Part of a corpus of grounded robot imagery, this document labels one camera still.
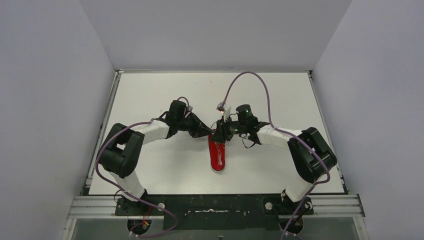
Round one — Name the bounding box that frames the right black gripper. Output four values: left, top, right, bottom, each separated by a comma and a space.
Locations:
211, 115, 247, 144

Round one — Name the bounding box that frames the red canvas sneaker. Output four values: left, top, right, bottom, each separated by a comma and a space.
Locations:
207, 120, 227, 174

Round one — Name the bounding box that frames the white shoelace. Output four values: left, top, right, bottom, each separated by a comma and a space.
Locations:
211, 140, 226, 168

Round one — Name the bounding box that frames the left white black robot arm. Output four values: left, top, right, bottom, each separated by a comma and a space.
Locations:
95, 99, 214, 215

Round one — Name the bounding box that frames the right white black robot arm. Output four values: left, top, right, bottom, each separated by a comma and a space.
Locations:
216, 104, 338, 214

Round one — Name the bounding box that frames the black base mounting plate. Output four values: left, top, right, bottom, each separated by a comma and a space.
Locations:
114, 193, 314, 234

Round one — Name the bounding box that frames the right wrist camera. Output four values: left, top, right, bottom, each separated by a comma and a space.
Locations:
222, 105, 232, 122

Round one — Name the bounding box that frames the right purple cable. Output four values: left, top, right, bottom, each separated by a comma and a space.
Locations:
216, 71, 332, 240

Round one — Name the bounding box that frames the aluminium frame rail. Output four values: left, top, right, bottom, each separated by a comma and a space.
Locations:
67, 194, 365, 220

